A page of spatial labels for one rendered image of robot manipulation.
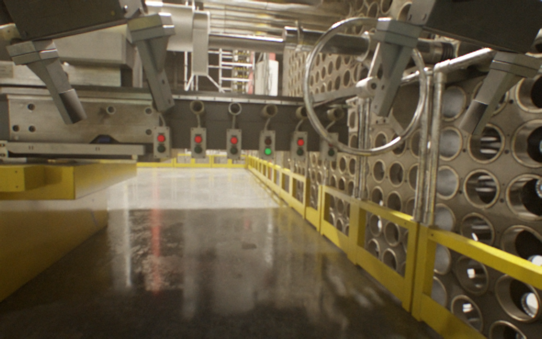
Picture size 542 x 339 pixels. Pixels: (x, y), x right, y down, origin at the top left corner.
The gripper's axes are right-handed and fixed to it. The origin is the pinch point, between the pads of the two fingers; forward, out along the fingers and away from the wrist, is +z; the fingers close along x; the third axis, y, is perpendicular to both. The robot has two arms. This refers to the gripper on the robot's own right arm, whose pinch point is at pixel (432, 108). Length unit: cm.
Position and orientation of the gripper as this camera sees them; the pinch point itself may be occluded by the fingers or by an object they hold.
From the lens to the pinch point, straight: 40.4
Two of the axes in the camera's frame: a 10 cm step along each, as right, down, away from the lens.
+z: -1.9, 8.7, 4.6
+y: 0.5, 4.8, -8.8
